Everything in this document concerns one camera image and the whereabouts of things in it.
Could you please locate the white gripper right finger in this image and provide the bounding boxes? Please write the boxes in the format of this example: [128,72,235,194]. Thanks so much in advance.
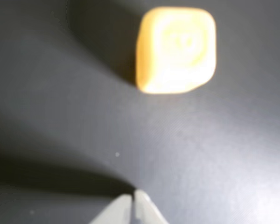
[133,189,169,224]

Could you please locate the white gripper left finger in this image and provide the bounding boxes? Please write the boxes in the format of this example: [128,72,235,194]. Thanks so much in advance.
[88,195,133,224]

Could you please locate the yellow cube block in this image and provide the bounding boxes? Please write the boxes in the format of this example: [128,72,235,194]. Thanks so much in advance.
[136,6,217,95]

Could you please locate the dark grey table mat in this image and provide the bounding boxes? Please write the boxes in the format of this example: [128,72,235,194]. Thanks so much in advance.
[0,0,280,224]

